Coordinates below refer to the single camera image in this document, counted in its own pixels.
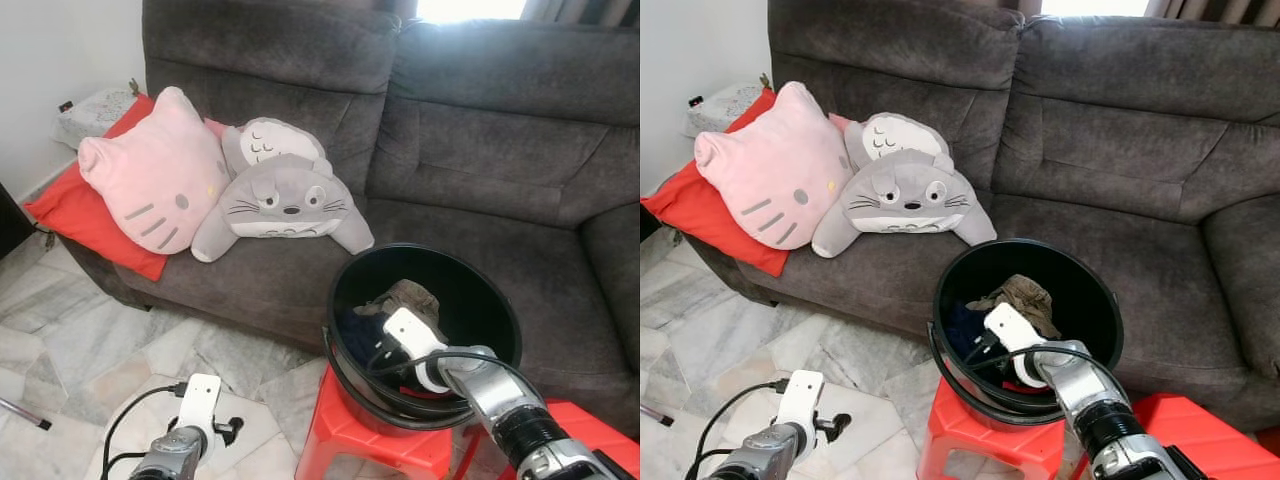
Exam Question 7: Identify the dark grey fabric sofa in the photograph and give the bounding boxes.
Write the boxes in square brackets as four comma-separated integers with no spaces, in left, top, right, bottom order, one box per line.
[58,0,641,439]
[690,0,1280,433]

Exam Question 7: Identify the grey cream belly plush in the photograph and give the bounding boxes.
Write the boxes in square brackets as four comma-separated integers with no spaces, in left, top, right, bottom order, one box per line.
[842,111,953,173]
[220,116,333,179]

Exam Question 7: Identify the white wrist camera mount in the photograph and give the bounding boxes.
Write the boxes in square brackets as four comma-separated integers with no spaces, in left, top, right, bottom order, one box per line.
[382,306,453,394]
[985,302,1051,389]
[778,370,826,433]
[177,373,224,435]

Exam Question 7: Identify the grey Totoro plush pillow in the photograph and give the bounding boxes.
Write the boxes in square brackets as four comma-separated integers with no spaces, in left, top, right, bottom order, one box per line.
[190,152,377,265]
[811,148,999,259]

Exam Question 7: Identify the red plastic stool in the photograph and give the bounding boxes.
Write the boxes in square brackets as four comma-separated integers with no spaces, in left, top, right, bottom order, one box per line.
[1130,392,1280,480]
[294,363,476,480]
[540,398,641,480]
[918,375,1076,480]

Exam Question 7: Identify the pink cat face pillow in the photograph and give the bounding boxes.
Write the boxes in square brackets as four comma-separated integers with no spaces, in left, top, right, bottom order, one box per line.
[694,80,853,251]
[77,85,234,257]

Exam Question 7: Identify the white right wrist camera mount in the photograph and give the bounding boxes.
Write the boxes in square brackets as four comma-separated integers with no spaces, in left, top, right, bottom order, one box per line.
[382,306,453,394]
[985,302,1051,389]

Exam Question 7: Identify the red cushion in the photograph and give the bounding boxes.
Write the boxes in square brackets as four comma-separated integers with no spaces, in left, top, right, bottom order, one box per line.
[641,88,836,279]
[22,93,226,284]

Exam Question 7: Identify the white patterned side table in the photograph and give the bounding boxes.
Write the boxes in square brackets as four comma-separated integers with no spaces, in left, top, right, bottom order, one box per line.
[52,86,143,153]
[683,82,769,139]

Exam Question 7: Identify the khaki brown garment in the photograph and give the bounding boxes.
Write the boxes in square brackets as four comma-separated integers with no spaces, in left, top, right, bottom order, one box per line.
[965,273,1063,341]
[354,279,444,329]

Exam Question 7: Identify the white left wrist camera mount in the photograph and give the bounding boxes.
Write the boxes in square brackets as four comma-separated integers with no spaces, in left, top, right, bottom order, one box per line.
[778,370,826,433]
[177,373,224,435]

